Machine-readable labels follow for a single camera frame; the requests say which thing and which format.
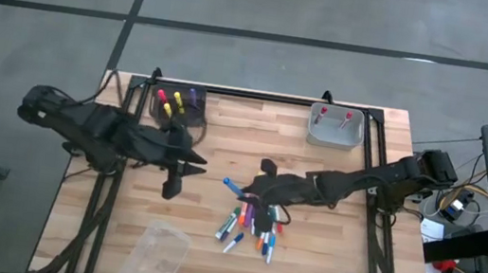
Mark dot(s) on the small red object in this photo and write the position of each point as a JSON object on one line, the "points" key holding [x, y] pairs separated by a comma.
{"points": [[445, 265]]}

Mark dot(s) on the thin white red-capped marker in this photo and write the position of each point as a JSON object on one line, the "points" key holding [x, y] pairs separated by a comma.
{"points": [[279, 228]]}

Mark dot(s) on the pink highlighter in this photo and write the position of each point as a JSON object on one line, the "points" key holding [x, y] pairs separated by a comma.
{"points": [[162, 95]]}

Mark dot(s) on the clear plastic container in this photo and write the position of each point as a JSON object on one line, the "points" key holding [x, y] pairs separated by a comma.
{"points": [[155, 258]]}

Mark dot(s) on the thin white light-blue marker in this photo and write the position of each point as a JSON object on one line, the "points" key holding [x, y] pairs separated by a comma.
{"points": [[270, 250]]}

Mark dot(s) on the small power adapter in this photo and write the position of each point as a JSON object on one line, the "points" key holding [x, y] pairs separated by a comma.
{"points": [[454, 209]]}

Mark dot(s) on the white paper sheet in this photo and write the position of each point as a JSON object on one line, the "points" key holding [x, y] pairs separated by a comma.
{"points": [[430, 232]]}

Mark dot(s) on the black frame bracket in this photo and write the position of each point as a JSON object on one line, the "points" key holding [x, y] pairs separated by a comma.
{"points": [[327, 97], [157, 74]]}

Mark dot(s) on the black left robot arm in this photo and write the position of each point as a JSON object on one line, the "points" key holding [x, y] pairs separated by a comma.
{"points": [[83, 126]]}

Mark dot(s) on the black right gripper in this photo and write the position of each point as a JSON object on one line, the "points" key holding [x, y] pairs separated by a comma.
{"points": [[289, 186]]}

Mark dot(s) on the light grey plastic bin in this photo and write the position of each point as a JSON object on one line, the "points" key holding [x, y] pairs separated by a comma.
{"points": [[335, 137]]}

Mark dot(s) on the yellow highlighter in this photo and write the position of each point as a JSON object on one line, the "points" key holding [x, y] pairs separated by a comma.
{"points": [[167, 109], [178, 101]]}

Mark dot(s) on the light blue highlighter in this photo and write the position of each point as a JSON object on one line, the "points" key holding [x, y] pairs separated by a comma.
{"points": [[233, 186]]}

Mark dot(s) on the thin orange marker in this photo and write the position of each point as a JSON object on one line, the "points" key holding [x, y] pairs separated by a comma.
{"points": [[260, 241]]}

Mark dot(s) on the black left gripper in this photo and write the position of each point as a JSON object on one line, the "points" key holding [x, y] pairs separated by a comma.
{"points": [[166, 147]]}

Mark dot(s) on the black flat bar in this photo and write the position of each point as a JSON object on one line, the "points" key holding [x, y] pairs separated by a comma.
{"points": [[458, 247]]}

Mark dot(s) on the white purple-capped marker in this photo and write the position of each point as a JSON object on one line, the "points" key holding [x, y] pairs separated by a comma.
{"points": [[228, 234]]}

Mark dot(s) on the thin dark blue marker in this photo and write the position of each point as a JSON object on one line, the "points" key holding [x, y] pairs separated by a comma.
{"points": [[265, 247]]}

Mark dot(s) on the white blue-capped marker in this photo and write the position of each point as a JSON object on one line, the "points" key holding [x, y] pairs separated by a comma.
{"points": [[234, 242]]}

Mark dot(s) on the purple marker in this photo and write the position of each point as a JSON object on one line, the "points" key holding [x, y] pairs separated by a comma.
{"points": [[248, 215]]}

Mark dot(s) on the bright red dry-erase marker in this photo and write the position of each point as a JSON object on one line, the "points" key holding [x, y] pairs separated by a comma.
{"points": [[346, 119]]}

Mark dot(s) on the dark grey plastic bin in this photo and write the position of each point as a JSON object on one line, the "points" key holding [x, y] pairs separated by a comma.
{"points": [[196, 115]]}

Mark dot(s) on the thin white green-capped marker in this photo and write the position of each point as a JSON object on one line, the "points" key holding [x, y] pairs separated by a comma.
{"points": [[272, 213]]}

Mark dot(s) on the orange-pink marker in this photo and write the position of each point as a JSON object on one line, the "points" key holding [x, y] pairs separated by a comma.
{"points": [[243, 214]]}

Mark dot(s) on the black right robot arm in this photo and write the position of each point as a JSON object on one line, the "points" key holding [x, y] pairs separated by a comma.
{"points": [[387, 176]]}

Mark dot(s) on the purple highlighter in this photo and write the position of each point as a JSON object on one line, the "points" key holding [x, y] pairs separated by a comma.
{"points": [[192, 96]]}

